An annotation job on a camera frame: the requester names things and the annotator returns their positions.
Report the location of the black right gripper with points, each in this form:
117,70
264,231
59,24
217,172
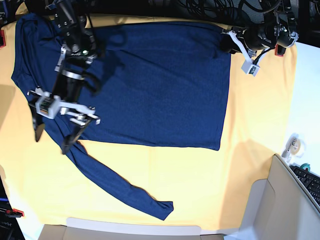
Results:
81,116

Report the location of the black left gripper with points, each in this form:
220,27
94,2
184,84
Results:
228,45

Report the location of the blue long-sleeve T-shirt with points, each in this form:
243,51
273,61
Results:
163,84

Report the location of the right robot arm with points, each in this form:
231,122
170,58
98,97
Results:
77,53

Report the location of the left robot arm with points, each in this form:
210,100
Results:
278,28

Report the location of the red clamp top right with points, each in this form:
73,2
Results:
279,50

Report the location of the red clamp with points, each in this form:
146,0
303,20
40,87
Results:
279,50
14,213
2,39

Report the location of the red clamp bottom left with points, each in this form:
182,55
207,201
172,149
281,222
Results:
14,213

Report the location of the red clamp top left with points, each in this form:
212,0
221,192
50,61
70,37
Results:
2,39

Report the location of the clear tape roll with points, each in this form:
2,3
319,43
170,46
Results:
295,146

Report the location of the teal tape roll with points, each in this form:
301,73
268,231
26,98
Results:
306,167

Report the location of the black keyboard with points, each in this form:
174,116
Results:
309,180

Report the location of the cardboard box right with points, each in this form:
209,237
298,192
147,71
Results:
280,208

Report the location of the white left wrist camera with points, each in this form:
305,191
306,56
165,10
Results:
248,66

